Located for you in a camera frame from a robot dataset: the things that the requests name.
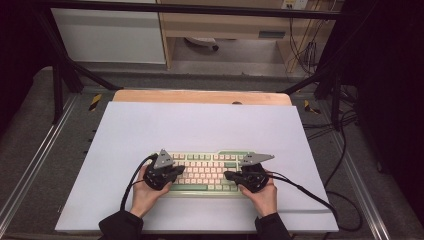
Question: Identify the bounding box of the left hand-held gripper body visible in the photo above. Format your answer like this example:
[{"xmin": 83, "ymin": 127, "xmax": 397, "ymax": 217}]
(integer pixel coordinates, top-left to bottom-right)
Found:
[{"xmin": 143, "ymin": 148, "xmax": 178, "ymax": 192}]

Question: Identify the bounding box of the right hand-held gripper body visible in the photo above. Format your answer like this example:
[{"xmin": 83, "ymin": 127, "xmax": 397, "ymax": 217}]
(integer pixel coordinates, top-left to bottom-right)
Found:
[{"xmin": 238, "ymin": 152, "xmax": 276, "ymax": 194}]

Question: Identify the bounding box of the green and cream keyboard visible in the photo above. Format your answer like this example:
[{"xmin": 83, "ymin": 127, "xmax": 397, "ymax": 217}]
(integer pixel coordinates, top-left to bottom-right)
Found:
[{"xmin": 156, "ymin": 150, "xmax": 268, "ymax": 198}]

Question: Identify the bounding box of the person's right hand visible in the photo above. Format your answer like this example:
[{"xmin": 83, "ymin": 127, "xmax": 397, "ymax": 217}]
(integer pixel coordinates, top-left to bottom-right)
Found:
[{"xmin": 238, "ymin": 169, "xmax": 279, "ymax": 219}]

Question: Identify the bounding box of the person's left hand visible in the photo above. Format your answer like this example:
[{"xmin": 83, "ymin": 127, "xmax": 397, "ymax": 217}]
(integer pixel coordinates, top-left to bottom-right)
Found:
[{"xmin": 129, "ymin": 165, "xmax": 173, "ymax": 219}]

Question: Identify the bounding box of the white table cover sheet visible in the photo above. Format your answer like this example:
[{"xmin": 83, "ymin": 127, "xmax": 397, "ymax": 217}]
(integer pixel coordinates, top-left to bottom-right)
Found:
[{"xmin": 54, "ymin": 101, "xmax": 340, "ymax": 234}]

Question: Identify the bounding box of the yellow black tape strip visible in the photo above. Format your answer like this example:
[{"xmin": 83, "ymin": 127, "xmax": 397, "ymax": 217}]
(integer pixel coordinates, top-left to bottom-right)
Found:
[
  {"xmin": 303, "ymin": 99, "xmax": 322, "ymax": 115},
  {"xmin": 88, "ymin": 93, "xmax": 103, "ymax": 112}
]

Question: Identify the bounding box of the black metal stand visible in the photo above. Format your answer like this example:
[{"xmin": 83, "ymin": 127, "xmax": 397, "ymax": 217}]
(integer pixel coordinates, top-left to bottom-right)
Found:
[
  {"xmin": 280, "ymin": 63, "xmax": 346, "ymax": 132},
  {"xmin": 33, "ymin": 9, "xmax": 125, "ymax": 125}
]

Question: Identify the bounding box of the office chair base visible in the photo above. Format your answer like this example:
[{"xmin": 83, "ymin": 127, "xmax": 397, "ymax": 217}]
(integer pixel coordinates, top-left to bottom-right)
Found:
[{"xmin": 184, "ymin": 36, "xmax": 220, "ymax": 52}]

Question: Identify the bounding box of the white cabinet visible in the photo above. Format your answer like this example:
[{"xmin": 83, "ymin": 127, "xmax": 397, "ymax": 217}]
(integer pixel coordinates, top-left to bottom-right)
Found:
[{"xmin": 50, "ymin": 7, "xmax": 167, "ymax": 65}]

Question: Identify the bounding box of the wooden desk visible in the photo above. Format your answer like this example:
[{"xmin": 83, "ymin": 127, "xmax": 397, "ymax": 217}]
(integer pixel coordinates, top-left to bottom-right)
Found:
[{"xmin": 156, "ymin": 0, "xmax": 345, "ymax": 73}]

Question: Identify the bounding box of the left hand-held gripper black cable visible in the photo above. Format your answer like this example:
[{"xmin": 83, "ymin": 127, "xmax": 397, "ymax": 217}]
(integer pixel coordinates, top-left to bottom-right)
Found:
[{"xmin": 119, "ymin": 152, "xmax": 160, "ymax": 212}]

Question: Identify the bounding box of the hand-held gripper black cable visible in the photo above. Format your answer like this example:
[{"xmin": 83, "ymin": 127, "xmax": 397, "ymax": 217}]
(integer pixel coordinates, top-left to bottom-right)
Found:
[
  {"xmin": 265, "ymin": 170, "xmax": 364, "ymax": 233},
  {"xmin": 119, "ymin": 152, "xmax": 160, "ymax": 212}
]

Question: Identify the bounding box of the right hand-held gripper black cable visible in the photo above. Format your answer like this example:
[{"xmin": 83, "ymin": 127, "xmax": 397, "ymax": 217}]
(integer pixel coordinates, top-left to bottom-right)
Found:
[{"xmin": 265, "ymin": 170, "xmax": 364, "ymax": 233}]

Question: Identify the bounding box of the aluminium floor rail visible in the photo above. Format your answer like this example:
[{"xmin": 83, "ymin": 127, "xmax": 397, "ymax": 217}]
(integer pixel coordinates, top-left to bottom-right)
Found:
[
  {"xmin": 0, "ymin": 94, "xmax": 80, "ymax": 228},
  {"xmin": 328, "ymin": 129, "xmax": 392, "ymax": 240}
]

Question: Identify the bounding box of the hanging cable bundle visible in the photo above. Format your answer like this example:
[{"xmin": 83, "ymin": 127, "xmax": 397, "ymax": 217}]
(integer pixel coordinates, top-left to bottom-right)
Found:
[{"xmin": 287, "ymin": 16, "xmax": 330, "ymax": 76}]

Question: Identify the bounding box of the black metal frame bar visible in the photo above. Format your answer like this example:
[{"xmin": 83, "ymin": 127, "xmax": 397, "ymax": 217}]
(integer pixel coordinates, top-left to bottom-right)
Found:
[{"xmin": 33, "ymin": 0, "xmax": 346, "ymax": 20}]

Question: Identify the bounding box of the white wall socket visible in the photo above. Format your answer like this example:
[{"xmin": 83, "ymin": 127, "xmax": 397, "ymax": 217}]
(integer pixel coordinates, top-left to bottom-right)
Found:
[{"xmin": 281, "ymin": 0, "xmax": 310, "ymax": 11}]

